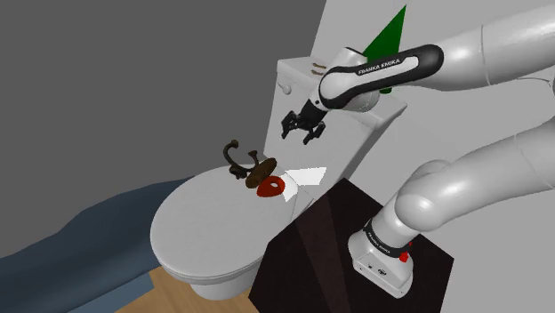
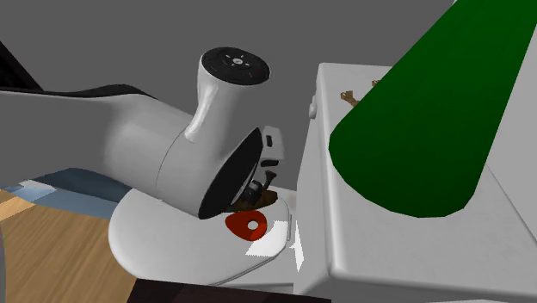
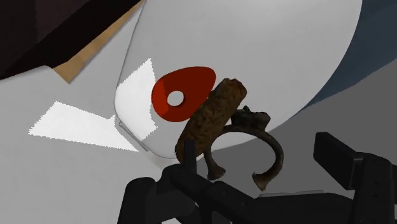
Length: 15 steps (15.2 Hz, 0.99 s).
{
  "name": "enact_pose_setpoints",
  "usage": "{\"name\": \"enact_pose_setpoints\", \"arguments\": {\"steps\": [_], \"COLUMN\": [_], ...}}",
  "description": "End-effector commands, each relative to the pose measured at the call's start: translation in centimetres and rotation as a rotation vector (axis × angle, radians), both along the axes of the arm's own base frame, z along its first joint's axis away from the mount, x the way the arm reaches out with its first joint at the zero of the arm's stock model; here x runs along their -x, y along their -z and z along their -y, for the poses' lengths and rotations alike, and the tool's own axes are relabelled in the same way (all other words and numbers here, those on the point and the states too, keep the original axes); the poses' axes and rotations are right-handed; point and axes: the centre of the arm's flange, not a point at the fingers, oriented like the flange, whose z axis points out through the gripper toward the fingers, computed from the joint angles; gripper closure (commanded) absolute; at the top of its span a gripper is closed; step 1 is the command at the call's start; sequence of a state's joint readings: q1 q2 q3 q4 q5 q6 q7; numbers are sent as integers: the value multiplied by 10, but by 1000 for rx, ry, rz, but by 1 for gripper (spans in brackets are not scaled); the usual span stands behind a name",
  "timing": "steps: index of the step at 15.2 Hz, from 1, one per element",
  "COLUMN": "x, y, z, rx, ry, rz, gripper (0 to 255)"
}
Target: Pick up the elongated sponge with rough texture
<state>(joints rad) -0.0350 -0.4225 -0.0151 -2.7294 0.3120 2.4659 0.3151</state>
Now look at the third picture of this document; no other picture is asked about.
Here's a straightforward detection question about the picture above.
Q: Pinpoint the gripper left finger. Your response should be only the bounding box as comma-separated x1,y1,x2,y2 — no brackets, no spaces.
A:
117,139,259,224

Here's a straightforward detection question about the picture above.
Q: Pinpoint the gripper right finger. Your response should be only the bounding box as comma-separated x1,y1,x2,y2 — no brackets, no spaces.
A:
313,131,397,224

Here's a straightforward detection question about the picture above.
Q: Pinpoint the brown rough cylinder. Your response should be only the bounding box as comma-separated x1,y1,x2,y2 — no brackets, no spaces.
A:
174,78,248,164

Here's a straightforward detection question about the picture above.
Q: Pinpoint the red teardrop disc with hole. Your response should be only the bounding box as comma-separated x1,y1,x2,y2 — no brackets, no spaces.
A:
151,66,217,123

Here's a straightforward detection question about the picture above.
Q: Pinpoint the white toilet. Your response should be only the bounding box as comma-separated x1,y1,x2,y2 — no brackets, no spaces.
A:
113,0,364,160

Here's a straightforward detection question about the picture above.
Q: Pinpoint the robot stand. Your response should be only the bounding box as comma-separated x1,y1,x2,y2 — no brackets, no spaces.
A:
0,0,146,84

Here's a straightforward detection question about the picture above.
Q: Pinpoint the dark brown open ring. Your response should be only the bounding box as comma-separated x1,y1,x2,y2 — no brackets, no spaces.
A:
203,105,285,192

